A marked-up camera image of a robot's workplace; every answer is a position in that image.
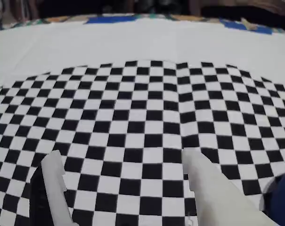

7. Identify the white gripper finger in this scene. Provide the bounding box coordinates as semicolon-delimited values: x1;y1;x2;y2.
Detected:
182;150;277;226
30;150;80;226

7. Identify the blue round box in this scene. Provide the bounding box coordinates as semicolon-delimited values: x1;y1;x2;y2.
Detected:
259;168;285;226

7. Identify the black white checkered mat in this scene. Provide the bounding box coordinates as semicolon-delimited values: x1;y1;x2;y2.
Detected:
0;17;285;226

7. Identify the blue tape patch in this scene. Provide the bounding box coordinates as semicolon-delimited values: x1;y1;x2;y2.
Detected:
219;18;276;35
85;14;138;24

